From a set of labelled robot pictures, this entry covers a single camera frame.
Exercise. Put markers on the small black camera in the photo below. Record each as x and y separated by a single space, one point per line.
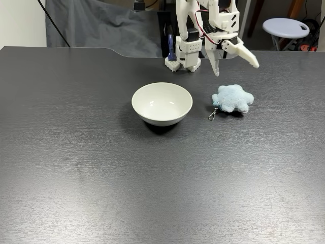
139 6

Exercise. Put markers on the brown wooden leg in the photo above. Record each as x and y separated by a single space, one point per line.
252 17

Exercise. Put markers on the white bowl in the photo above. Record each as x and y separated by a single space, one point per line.
162 101

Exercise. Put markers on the thin black pole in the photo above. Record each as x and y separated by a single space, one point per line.
54 23

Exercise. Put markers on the grey cloth backdrop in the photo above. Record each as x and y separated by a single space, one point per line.
101 25

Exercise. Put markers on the skyblue plush doll with clasp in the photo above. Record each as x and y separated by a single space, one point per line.
233 97

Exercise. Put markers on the red tool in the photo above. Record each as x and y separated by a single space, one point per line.
304 47

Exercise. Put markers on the white round stool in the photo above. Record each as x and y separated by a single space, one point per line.
284 26

